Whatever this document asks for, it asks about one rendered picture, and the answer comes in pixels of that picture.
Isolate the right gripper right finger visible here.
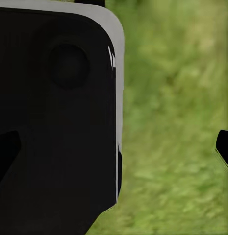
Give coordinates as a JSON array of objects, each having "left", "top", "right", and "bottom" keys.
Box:
[{"left": 216, "top": 130, "right": 228, "bottom": 164}]

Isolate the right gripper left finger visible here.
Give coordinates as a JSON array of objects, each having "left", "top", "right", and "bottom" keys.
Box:
[{"left": 0, "top": 130, "right": 22, "bottom": 183}]

